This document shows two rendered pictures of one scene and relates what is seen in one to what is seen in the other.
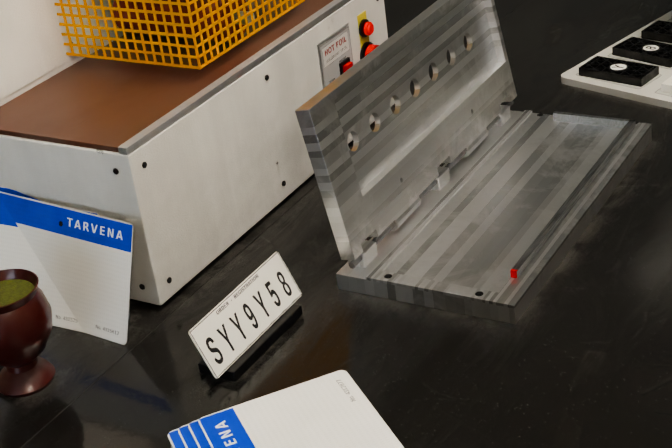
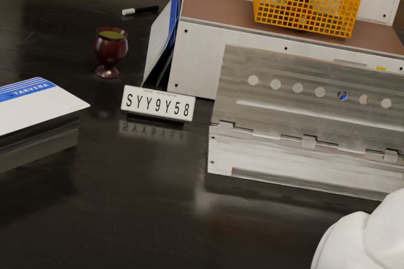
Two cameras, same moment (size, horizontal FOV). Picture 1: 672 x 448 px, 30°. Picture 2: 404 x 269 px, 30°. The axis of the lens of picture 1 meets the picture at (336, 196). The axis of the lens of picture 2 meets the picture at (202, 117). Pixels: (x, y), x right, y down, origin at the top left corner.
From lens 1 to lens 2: 1.19 m
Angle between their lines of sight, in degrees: 47
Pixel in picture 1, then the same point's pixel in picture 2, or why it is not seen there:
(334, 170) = (224, 78)
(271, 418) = (53, 93)
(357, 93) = (272, 63)
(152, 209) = (181, 51)
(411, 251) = (239, 142)
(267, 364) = (142, 122)
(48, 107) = (209, 0)
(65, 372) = (115, 80)
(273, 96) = not seen: hidden behind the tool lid
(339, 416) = (59, 107)
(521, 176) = (332, 169)
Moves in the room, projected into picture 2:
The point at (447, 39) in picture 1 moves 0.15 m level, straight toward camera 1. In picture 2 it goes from (367, 90) to (310, 93)
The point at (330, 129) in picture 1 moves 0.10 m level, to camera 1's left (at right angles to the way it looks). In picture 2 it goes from (234, 62) to (209, 42)
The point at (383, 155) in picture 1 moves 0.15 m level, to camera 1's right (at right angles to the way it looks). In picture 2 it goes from (270, 101) to (314, 134)
